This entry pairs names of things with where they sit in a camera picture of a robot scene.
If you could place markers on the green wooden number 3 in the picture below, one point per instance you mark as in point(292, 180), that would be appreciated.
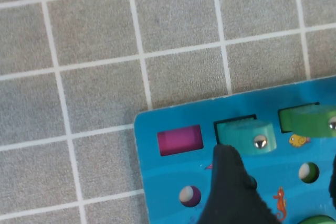
point(317, 221)

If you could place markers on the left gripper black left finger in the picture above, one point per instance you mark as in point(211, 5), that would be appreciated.
point(231, 197)

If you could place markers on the teal wooden fish piece 2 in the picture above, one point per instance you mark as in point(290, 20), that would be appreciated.
point(244, 134)

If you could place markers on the colourful wooden puzzle board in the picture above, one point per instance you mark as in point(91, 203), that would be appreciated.
point(170, 176)

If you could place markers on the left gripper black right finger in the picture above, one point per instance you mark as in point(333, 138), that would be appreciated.
point(334, 187)

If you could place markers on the green wooden fish piece 3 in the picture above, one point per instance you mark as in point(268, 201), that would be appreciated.
point(307, 123)

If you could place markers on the grey white-grid tablecloth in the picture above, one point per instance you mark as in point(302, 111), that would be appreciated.
point(78, 51)

